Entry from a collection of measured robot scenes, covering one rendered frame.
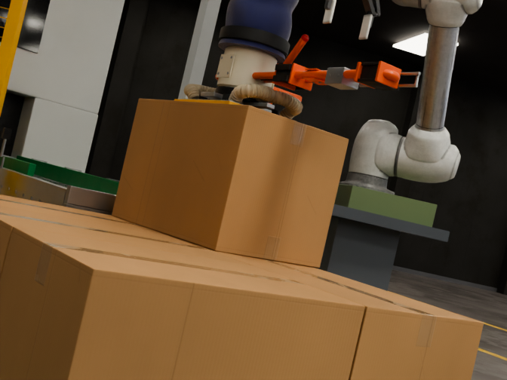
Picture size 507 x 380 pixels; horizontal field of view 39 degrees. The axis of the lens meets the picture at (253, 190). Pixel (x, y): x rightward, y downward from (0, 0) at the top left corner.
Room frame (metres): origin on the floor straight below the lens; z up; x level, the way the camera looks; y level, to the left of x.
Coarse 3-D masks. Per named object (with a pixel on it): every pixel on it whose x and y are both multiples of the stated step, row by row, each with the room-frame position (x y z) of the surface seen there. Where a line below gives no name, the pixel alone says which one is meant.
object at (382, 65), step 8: (360, 64) 1.80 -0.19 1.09; (368, 64) 1.78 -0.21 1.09; (376, 64) 1.75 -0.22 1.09; (384, 64) 1.74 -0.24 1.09; (360, 72) 1.80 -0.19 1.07; (368, 72) 1.78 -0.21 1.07; (376, 72) 1.74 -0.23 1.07; (400, 72) 1.77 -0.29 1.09; (360, 80) 1.79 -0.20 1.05; (368, 80) 1.77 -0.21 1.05; (376, 80) 1.73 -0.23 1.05; (384, 80) 1.75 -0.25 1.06; (376, 88) 1.83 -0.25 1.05; (384, 88) 1.81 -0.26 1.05; (392, 88) 1.78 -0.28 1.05
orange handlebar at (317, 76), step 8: (256, 72) 2.19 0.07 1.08; (264, 72) 2.15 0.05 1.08; (272, 72) 2.12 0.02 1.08; (296, 72) 2.02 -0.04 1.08; (304, 72) 1.99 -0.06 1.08; (312, 72) 1.96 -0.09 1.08; (320, 72) 1.93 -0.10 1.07; (344, 72) 1.85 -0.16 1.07; (352, 72) 1.83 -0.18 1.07; (384, 72) 1.74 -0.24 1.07; (392, 72) 1.74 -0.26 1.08; (312, 80) 1.98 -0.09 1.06; (320, 80) 1.96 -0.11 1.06; (392, 80) 1.75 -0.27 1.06; (296, 96) 2.44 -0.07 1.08
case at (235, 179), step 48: (144, 144) 2.30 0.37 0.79; (192, 144) 2.09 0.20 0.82; (240, 144) 1.92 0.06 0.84; (288, 144) 2.02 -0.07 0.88; (336, 144) 2.14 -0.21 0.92; (144, 192) 2.25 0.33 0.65; (192, 192) 2.04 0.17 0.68; (240, 192) 1.94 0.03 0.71; (288, 192) 2.05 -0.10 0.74; (192, 240) 2.00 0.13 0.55; (240, 240) 1.96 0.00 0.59; (288, 240) 2.07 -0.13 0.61
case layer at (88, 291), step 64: (0, 256) 1.43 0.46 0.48; (64, 256) 1.18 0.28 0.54; (128, 256) 1.34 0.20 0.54; (192, 256) 1.63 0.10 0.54; (0, 320) 1.36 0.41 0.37; (64, 320) 1.14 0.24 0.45; (128, 320) 1.14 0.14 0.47; (192, 320) 1.21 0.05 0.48; (256, 320) 1.28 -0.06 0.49; (320, 320) 1.38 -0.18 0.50; (384, 320) 1.48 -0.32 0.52; (448, 320) 1.60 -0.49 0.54
